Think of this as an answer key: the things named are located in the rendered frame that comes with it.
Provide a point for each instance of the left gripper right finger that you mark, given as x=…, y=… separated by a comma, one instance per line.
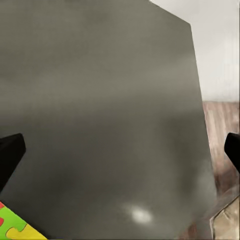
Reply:
x=232, y=149

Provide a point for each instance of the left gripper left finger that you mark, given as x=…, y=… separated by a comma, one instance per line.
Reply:
x=12, y=150

